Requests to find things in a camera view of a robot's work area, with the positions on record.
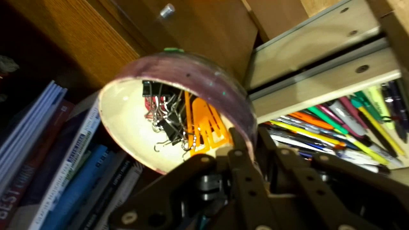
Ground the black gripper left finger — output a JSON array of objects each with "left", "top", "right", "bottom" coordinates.
[{"left": 109, "top": 128, "right": 274, "bottom": 230}]

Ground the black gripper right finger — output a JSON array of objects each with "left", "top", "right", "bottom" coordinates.
[{"left": 257, "top": 126, "right": 409, "bottom": 230}]

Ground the brown bowl with clips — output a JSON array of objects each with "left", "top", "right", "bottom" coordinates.
[{"left": 99, "top": 52, "right": 257, "bottom": 174}]

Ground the open top left drawer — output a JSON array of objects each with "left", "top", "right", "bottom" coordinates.
[{"left": 243, "top": 0, "right": 409, "bottom": 174}]

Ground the orange plastic clip piece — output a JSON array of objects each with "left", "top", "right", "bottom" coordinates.
[{"left": 184, "top": 93, "right": 231, "bottom": 156}]

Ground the pens and markers pile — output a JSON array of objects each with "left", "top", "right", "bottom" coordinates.
[{"left": 267, "top": 81, "right": 409, "bottom": 173}]

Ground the black binder clips pile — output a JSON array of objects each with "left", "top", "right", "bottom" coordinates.
[{"left": 142, "top": 81, "right": 189, "bottom": 153}]

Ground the blue book spine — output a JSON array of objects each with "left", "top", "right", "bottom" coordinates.
[{"left": 40, "top": 145, "right": 110, "bottom": 230}]

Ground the brown wooden cabinet unit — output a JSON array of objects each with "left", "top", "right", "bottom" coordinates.
[{"left": 1, "top": 0, "right": 408, "bottom": 90}]

